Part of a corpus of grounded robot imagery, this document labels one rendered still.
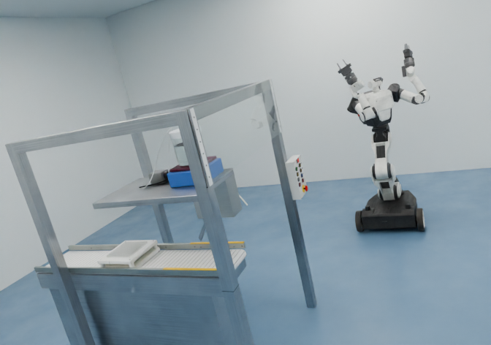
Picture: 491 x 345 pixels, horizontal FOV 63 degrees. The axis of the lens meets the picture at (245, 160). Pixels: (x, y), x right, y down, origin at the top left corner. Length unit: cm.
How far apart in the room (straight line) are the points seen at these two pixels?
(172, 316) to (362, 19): 395
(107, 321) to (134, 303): 29
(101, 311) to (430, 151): 405
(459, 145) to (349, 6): 207
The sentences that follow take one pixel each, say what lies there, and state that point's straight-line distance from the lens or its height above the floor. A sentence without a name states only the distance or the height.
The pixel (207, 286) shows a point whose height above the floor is 76.
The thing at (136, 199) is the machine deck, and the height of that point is 125.
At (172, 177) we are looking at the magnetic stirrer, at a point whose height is 131.
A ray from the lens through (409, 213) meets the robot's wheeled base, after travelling 383.
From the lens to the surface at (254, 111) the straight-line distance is 225.
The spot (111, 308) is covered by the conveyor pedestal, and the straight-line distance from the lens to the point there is 263.
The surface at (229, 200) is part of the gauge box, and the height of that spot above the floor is 112.
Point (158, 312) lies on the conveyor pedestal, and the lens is 241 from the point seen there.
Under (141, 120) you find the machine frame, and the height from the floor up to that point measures 161.
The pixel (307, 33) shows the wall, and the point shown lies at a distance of 529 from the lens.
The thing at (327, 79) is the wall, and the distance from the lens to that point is 527.
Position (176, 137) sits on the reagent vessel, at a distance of 191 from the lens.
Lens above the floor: 174
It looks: 13 degrees down
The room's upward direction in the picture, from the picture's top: 13 degrees counter-clockwise
